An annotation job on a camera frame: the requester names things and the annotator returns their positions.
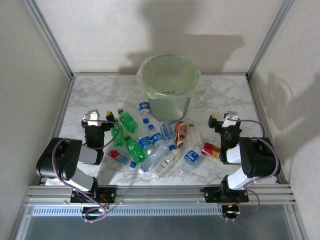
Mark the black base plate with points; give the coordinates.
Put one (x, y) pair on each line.
(211, 195)
(110, 193)

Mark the clear bottle pale blue label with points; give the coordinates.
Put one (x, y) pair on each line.
(167, 130)

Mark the aluminium side rail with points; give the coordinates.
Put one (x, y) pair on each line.
(257, 105)
(65, 105)

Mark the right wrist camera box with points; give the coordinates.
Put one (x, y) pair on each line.
(231, 116)

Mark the crushed red blue label bottle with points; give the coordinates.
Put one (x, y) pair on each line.
(115, 154)

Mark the whitish bottle with green cap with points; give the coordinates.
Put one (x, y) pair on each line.
(195, 136)

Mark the grey metal panel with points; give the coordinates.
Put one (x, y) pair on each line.
(160, 230)

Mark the clear bottle with Pepsi label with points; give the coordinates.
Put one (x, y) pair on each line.
(144, 106)

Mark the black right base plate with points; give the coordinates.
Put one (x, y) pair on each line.
(211, 195)

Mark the large clear plastic bottle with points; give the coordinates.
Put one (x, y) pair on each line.
(151, 161)

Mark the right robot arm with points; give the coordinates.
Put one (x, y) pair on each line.
(260, 160)

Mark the green bottle with yellow cap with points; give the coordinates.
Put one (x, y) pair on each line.
(136, 150)
(117, 136)
(127, 121)

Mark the wide aluminium mounting rail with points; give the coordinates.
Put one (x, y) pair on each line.
(160, 193)

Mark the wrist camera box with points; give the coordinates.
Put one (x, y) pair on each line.
(231, 116)
(92, 115)

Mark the short aluminium frame post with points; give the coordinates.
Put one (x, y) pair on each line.
(17, 225)
(298, 225)

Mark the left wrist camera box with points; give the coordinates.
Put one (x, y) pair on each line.
(92, 115)

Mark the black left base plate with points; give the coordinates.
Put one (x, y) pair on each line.
(110, 193)

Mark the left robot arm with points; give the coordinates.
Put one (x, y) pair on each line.
(57, 162)

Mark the white green label bottle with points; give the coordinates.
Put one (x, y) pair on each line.
(162, 167)

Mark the orange brown label bottle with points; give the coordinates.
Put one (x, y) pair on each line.
(180, 135)

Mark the aluminium back rail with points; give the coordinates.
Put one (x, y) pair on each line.
(100, 73)

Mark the grey round waste bin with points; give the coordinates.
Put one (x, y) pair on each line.
(167, 110)

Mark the blue label bottle white cap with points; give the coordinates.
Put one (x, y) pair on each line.
(145, 142)

